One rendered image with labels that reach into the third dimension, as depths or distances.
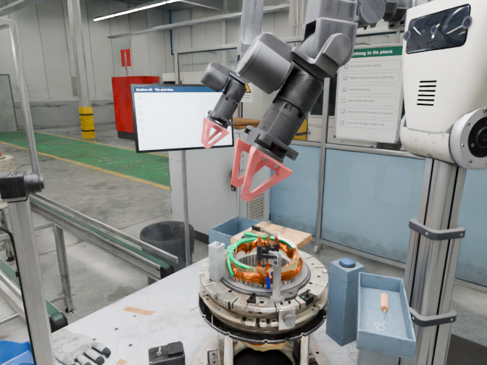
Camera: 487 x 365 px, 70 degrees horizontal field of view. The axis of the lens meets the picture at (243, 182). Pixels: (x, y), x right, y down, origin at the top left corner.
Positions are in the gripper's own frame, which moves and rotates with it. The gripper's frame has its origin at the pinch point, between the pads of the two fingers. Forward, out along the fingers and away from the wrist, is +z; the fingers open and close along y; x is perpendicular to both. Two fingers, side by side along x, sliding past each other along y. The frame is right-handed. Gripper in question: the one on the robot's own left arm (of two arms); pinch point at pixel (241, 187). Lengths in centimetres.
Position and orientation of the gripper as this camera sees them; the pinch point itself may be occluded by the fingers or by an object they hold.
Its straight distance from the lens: 55.3
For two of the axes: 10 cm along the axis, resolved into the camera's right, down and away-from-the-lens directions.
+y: 2.1, 2.4, -9.5
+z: -5.2, 8.5, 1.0
